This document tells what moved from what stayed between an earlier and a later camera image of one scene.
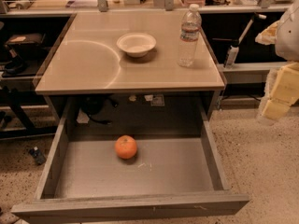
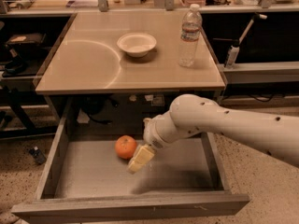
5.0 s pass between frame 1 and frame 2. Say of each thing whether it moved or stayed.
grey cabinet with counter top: stayed
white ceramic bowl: stayed
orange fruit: stayed
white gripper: moved
